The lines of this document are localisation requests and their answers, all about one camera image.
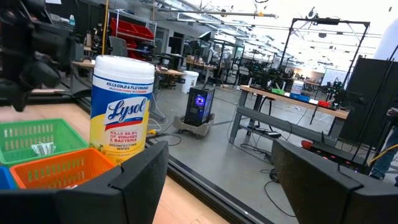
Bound disinfecting wipes canister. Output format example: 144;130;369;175
89;55;156;166

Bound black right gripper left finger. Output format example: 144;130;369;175
0;140;170;224

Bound red shelf bins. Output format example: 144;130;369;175
109;17;155;42

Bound blue plastic basket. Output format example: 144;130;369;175
0;166;17;190

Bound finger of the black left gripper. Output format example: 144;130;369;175
20;60;62;91
0;77;34;112

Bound black computer purple ring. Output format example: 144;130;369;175
183;86;216;128

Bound wooden workbench grey frame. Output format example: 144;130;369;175
228;85;351;147

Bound orange plastic basket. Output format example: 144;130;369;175
9;147;117;190

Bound grey dolly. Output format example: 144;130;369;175
172;113;216;139

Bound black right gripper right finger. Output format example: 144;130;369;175
271;139;398;224

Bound grey office chair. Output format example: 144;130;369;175
108;35;129;58

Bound wooden desk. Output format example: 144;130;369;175
154;66;187;91

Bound small white canister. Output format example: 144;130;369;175
290;80;305;95

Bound black station frame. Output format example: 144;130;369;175
277;17;371;88

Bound black power strip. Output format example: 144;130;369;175
247;125;282;139

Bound white trash bin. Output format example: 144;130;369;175
180;70;200;95

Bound green plastic basket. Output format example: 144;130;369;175
0;118;90;167

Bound yellow hanging cable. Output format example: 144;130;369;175
101;0;110;57

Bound whiteboard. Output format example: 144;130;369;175
320;68;349;87

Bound black partition panel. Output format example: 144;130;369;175
338;55;398;147

